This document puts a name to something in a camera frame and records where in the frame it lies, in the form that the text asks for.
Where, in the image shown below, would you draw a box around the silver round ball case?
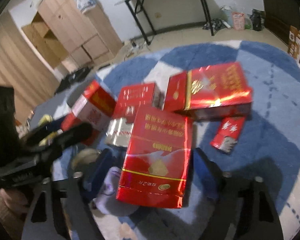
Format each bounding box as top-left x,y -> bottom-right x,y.
71,148 -> 101,170

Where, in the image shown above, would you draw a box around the red giant lighter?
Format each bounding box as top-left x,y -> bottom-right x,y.
210,116 -> 246,154

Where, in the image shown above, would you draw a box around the large red cigarette carton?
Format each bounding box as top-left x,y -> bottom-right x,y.
116,106 -> 193,209

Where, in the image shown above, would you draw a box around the red silver cigarette pack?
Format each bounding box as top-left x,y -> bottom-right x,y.
105,118 -> 134,148

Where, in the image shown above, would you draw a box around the purple plush toy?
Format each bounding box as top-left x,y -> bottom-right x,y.
92,166 -> 139,217

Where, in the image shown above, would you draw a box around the red white cigarette box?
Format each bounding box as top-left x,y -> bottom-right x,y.
61,79 -> 116,146

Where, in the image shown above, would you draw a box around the blue white checkered rug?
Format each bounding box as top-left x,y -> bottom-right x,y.
29,39 -> 300,240

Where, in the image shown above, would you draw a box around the black open suitcase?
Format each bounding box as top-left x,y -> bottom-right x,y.
54,67 -> 92,95

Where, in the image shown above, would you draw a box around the red gold cigarette carton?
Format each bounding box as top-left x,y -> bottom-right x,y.
164,62 -> 253,120

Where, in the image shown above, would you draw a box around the wooden wardrobe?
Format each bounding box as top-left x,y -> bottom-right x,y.
22,0 -> 123,68

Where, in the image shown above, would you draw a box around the colourful cardboard boxes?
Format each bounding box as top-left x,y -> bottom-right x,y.
287,25 -> 300,64

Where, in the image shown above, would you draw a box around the white plastic bag on wardrobe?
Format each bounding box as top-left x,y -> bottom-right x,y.
76,0 -> 97,14

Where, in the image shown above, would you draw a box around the pink snack bag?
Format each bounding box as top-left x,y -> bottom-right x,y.
232,12 -> 245,30

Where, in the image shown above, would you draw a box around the black bag by door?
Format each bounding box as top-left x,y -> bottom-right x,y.
249,9 -> 264,31

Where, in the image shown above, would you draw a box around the dark wooden door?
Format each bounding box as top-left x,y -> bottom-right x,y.
263,0 -> 300,44

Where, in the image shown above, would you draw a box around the black frame folding table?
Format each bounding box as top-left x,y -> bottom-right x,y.
113,0 -> 213,40

